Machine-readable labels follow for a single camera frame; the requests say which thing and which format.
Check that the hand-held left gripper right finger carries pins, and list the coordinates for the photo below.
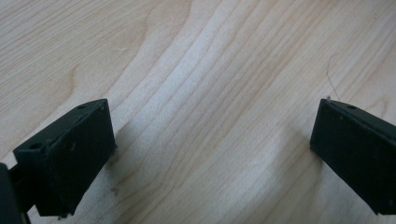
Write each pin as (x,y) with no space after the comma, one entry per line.
(358,149)

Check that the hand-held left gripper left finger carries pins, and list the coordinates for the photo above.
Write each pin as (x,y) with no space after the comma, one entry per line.
(70,158)

